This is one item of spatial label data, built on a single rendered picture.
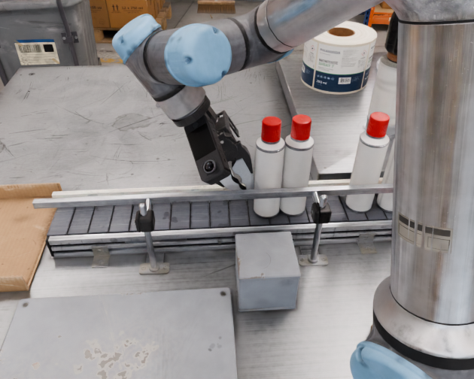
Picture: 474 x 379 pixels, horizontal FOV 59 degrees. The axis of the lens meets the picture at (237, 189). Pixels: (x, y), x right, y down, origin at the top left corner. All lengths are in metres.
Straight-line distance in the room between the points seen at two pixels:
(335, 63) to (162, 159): 0.54
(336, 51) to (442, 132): 0.94
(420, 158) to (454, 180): 0.03
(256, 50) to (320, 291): 0.43
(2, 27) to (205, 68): 2.24
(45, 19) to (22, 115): 1.33
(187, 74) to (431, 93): 0.32
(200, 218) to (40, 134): 0.61
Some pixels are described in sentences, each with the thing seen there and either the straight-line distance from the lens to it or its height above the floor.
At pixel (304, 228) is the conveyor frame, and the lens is 0.82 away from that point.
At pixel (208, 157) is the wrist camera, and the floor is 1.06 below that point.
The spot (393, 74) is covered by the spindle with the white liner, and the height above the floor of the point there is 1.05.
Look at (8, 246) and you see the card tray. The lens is 0.95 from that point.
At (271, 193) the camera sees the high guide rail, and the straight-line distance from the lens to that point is 0.76.
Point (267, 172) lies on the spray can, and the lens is 0.75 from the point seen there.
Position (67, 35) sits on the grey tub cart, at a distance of 2.65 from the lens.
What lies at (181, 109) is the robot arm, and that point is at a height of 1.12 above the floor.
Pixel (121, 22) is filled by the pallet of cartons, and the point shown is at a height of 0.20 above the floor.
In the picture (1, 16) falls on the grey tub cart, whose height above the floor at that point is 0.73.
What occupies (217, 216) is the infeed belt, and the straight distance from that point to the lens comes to 0.83.
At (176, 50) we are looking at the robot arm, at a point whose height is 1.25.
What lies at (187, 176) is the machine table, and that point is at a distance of 1.01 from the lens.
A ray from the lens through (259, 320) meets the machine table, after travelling 0.74.
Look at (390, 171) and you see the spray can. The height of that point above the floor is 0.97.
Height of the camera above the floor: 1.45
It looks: 40 degrees down
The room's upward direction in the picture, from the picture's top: straight up
